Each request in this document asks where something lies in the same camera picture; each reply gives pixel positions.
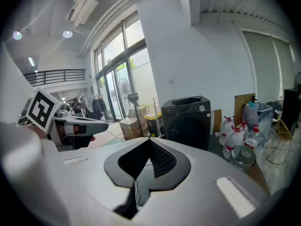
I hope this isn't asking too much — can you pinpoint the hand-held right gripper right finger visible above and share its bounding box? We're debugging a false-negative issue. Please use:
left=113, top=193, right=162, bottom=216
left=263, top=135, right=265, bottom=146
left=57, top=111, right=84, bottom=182
left=137, top=137, right=271, bottom=226

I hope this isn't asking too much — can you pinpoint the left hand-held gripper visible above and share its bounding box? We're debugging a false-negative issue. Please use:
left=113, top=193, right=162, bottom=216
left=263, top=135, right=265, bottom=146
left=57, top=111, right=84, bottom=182
left=25, top=87, right=110, bottom=150

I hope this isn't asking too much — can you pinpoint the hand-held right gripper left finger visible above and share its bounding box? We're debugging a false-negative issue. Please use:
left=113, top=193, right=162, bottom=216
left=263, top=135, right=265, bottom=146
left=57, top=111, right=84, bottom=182
left=43, top=137, right=151, bottom=226

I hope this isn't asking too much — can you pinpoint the dark grey washing machine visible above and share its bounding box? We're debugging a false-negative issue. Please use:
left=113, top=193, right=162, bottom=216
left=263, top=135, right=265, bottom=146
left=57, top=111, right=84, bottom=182
left=161, top=95, right=212, bottom=151

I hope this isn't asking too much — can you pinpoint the person's left hand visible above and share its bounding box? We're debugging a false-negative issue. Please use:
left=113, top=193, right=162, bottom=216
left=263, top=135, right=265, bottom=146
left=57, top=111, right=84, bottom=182
left=58, top=123, right=81, bottom=137

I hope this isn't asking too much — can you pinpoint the clothes rack with dark garments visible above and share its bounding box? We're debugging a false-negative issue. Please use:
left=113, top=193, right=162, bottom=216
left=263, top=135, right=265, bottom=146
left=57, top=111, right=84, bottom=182
left=91, top=94, right=107, bottom=121

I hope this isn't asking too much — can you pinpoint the large cardboard box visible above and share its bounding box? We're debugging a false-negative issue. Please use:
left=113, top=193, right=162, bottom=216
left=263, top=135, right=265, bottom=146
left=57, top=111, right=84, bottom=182
left=119, top=117, right=149, bottom=141

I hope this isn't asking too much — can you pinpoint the black standing fan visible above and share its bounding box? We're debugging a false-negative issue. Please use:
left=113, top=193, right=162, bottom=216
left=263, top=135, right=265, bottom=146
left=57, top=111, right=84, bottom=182
left=118, top=77, right=148, bottom=138

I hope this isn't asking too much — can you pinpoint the small cardboard box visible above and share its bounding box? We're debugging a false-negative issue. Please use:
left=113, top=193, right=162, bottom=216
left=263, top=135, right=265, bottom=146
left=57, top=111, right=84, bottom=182
left=135, top=105, right=149, bottom=120

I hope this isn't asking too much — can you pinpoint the flat cardboard sheet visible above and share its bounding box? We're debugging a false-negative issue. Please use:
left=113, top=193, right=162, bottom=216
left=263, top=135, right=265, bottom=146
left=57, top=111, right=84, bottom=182
left=213, top=109, right=222, bottom=134

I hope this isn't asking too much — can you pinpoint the black balcony railing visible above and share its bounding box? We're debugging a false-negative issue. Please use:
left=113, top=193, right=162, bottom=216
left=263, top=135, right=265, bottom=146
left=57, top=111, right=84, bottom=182
left=23, top=69, right=86, bottom=87

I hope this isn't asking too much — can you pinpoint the yellow lidded bin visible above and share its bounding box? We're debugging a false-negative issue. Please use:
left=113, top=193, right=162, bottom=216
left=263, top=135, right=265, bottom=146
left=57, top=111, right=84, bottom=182
left=144, top=112, right=165, bottom=138

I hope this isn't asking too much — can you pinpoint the large glass window wall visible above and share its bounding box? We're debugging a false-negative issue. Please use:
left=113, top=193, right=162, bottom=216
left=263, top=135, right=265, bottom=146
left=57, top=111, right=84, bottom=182
left=94, top=12, right=156, bottom=123

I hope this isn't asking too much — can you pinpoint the brown wooden board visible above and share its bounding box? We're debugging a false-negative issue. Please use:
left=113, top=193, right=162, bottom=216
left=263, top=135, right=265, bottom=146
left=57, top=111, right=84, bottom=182
left=234, top=93, right=256, bottom=127

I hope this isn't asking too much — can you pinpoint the clear plastic storage box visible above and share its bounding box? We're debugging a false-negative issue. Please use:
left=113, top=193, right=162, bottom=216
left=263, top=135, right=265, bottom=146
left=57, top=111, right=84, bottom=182
left=242, top=102, right=275, bottom=148

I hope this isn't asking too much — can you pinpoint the black cabinet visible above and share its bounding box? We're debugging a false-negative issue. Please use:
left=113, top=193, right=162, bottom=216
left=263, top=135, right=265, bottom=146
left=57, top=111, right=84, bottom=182
left=281, top=88, right=301, bottom=136

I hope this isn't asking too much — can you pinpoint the white ceiling air conditioner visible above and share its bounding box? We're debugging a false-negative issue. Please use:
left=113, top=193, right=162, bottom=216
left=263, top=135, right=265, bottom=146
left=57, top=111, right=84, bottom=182
left=65, top=0, right=100, bottom=27

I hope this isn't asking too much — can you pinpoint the grey window blind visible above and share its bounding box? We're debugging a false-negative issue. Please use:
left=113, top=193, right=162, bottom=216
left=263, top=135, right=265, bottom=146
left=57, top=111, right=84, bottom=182
left=241, top=29, right=296, bottom=103

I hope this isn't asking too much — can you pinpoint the gold wire chair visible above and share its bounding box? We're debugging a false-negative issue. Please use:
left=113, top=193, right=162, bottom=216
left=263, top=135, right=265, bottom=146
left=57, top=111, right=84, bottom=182
left=265, top=115, right=293, bottom=166

